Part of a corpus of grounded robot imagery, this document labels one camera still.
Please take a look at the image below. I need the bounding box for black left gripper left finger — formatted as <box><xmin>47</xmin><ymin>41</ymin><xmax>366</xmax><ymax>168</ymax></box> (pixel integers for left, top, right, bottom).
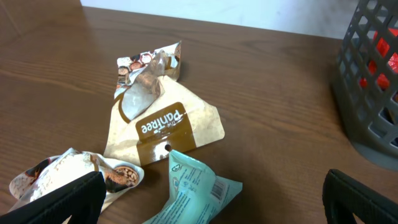
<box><xmin>1</xmin><ymin>171</ymin><xmax>106</xmax><ymax>224</ymax></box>

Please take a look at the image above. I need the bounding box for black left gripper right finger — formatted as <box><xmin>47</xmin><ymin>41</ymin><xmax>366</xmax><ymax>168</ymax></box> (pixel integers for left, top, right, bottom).
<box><xmin>322</xmin><ymin>169</ymin><xmax>397</xmax><ymax>224</ymax></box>

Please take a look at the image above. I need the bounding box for teal snack packet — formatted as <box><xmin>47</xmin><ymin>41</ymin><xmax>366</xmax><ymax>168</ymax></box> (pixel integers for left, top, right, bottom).
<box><xmin>144</xmin><ymin>150</ymin><xmax>243</xmax><ymax>224</ymax></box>

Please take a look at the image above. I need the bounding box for orange noodle pack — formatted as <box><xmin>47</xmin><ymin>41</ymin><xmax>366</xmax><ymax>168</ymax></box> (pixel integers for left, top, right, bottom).
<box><xmin>359</xmin><ymin>27</ymin><xmax>398</xmax><ymax>91</ymax></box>

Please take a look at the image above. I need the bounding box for lower beige mushroom pouch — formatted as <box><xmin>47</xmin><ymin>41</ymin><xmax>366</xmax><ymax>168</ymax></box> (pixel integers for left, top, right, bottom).
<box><xmin>9</xmin><ymin>148</ymin><xmax>144</xmax><ymax>210</ymax></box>

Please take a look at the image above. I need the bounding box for beige mushroom pouch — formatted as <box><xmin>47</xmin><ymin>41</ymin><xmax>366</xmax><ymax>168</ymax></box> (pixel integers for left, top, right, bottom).
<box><xmin>9</xmin><ymin>148</ymin><xmax>144</xmax><ymax>210</ymax></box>
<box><xmin>104</xmin><ymin>42</ymin><xmax>225</xmax><ymax>166</ymax></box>

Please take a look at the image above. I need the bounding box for upper beige mushroom pouch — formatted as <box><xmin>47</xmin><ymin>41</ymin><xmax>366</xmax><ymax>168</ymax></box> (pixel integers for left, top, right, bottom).
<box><xmin>104</xmin><ymin>42</ymin><xmax>225</xmax><ymax>166</ymax></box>

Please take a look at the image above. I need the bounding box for grey plastic basket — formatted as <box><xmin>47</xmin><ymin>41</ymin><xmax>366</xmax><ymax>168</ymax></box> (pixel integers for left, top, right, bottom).
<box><xmin>331</xmin><ymin>0</ymin><xmax>397</xmax><ymax>170</ymax></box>

